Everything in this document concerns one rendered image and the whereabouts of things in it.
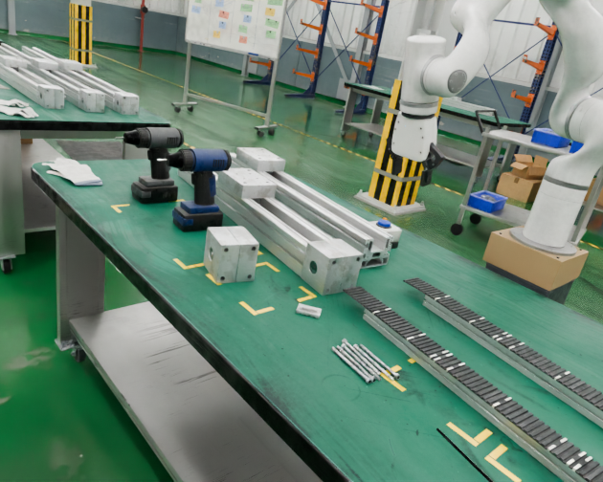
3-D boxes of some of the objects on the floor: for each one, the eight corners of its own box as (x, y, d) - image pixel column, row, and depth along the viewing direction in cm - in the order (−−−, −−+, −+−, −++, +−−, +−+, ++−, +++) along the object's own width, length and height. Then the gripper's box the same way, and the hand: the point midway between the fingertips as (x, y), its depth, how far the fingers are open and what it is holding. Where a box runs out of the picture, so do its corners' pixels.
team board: (168, 112, 702) (180, -45, 628) (192, 110, 744) (205, -36, 671) (258, 138, 644) (281, -32, 571) (278, 134, 686) (302, -23, 613)
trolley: (577, 258, 417) (628, 140, 379) (566, 276, 374) (621, 143, 336) (460, 217, 468) (494, 109, 430) (438, 229, 425) (474, 109, 387)
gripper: (460, 114, 110) (449, 186, 118) (401, 98, 122) (394, 165, 130) (438, 120, 106) (428, 194, 114) (379, 103, 118) (373, 172, 126)
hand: (411, 175), depth 122 cm, fingers open, 8 cm apart
